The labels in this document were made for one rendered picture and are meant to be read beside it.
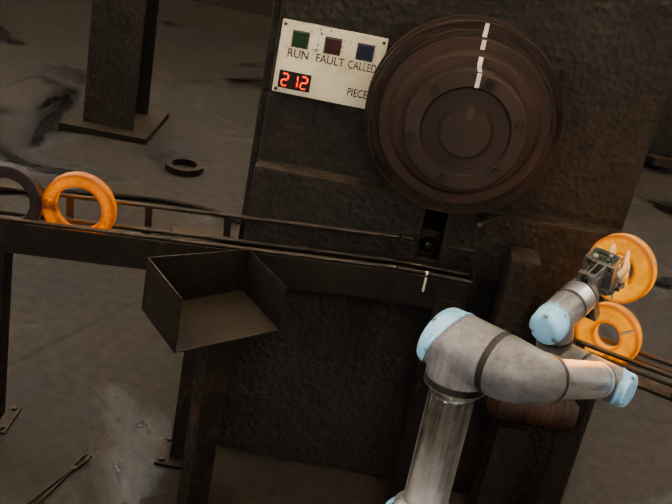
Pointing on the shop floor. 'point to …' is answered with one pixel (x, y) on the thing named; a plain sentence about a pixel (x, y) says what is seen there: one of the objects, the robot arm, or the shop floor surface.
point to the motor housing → (513, 444)
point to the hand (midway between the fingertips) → (623, 260)
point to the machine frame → (648, 90)
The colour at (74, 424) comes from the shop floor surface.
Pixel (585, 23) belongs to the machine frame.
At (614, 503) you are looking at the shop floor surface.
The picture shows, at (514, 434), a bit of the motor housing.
